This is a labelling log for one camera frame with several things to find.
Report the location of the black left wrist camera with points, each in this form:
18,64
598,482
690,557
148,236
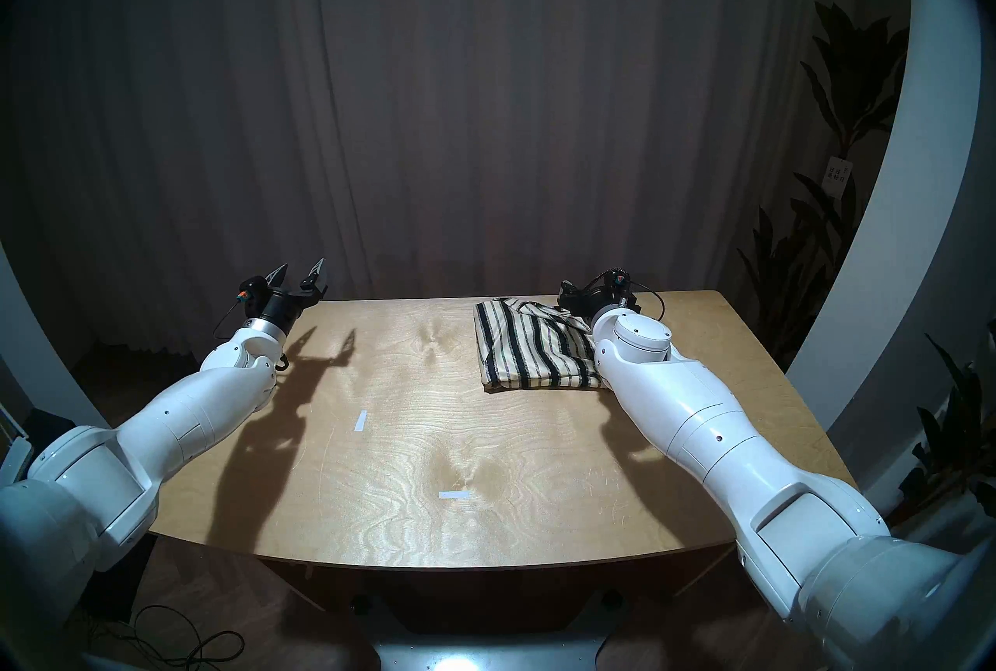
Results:
250,286

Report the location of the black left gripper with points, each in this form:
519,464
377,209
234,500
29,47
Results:
288,304

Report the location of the grey metal base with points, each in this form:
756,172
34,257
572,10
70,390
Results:
490,658

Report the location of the tall dark leafy plant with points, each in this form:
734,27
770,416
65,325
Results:
848,86

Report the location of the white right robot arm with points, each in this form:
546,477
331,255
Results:
700,405

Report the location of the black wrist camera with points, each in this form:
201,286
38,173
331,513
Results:
624,288
250,286

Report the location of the cream black striped shirt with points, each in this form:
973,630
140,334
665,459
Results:
529,358

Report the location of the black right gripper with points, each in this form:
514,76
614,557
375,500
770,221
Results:
583,302

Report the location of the grey pleated curtain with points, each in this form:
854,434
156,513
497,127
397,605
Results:
467,94

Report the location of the small white wall device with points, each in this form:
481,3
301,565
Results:
15,461

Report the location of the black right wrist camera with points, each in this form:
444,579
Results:
624,288

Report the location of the white plant label tag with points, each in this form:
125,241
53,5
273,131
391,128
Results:
837,177

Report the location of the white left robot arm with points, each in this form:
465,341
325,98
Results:
194,413

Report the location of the small dark potted plant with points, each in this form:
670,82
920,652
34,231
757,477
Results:
949,436

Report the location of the white curved arch pillar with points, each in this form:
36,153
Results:
39,374
895,249

